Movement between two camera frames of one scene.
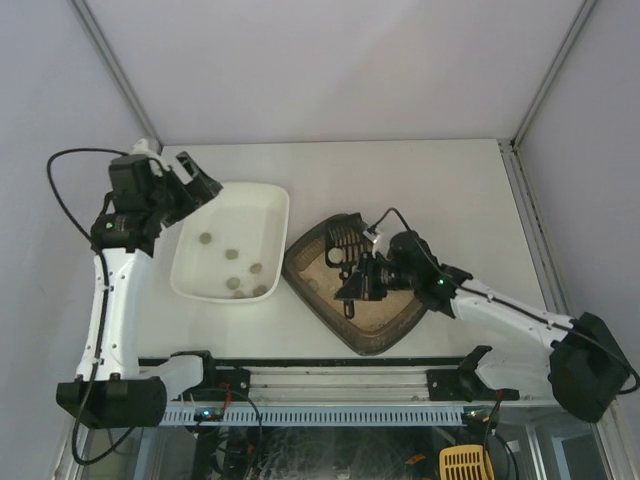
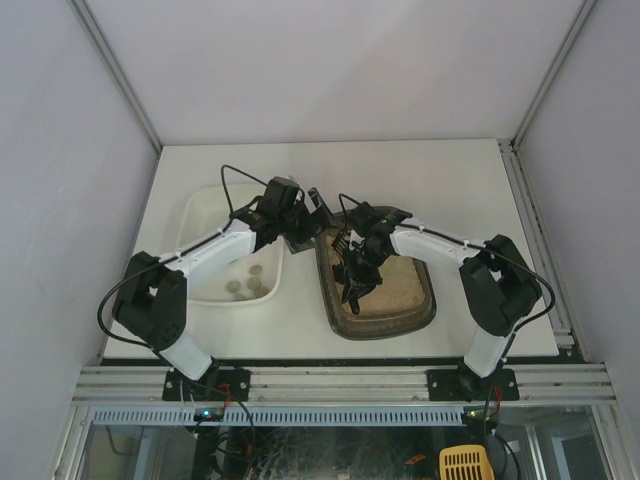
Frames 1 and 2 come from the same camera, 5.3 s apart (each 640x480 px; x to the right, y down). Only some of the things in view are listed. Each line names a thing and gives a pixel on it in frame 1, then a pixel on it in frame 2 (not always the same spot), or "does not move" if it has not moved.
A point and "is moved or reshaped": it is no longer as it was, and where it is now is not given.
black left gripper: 181,191 -> 308,220
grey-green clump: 335,255 is moved or reshaped
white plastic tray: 232,249 does not move
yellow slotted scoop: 464,462 does not move
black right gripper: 368,275 -> 358,270
